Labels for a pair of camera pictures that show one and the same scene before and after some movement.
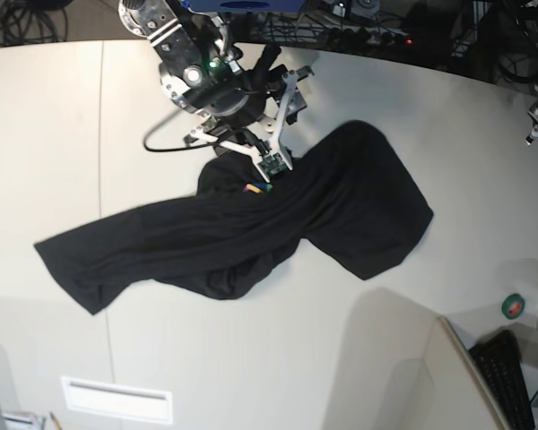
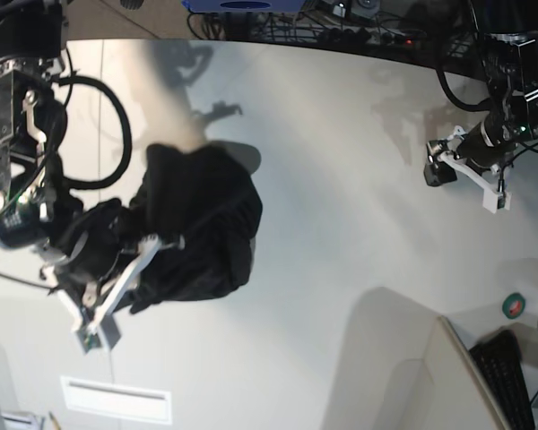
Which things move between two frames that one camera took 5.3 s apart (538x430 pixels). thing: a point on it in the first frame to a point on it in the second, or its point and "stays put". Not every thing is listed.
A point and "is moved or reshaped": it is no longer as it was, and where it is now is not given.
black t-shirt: [349, 199] is moved or reshaped
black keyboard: [498, 356] stays put
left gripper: [237, 101] to [27, 223]
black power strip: [362, 36] stays put
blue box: [247, 5] stays put
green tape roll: [513, 305] stays put
